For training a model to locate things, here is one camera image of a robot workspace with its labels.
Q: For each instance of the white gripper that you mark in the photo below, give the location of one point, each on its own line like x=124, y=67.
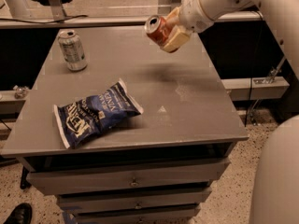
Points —
x=192, y=13

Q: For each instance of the red coke can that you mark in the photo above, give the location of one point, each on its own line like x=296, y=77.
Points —
x=157, y=30

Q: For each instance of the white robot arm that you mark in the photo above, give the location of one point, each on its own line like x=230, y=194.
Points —
x=275, y=196

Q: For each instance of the silver soda can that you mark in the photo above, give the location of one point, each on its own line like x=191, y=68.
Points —
x=72, y=50

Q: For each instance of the blue chip bag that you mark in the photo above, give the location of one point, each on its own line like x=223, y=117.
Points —
x=94, y=115

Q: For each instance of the grey drawer cabinet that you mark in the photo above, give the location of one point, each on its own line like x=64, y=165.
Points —
x=138, y=135

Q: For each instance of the crumpled clear plastic object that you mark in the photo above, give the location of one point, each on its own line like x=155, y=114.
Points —
x=20, y=92

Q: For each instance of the middle grey drawer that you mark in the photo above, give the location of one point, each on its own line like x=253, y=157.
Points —
x=133, y=199

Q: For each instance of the grey drawer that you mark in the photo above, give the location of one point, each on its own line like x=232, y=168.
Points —
x=139, y=216
x=133, y=199
x=128, y=176

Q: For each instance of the bottom grey drawer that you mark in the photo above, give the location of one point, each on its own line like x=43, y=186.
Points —
x=139, y=216

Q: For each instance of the top grey drawer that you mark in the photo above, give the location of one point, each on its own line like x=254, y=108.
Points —
x=128, y=176

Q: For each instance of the black shoe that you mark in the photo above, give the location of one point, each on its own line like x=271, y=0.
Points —
x=21, y=214

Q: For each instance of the grey metal rail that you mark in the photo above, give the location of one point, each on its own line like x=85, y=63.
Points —
x=80, y=21

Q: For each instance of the metal upright bracket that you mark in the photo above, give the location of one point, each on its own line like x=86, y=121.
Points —
x=57, y=10

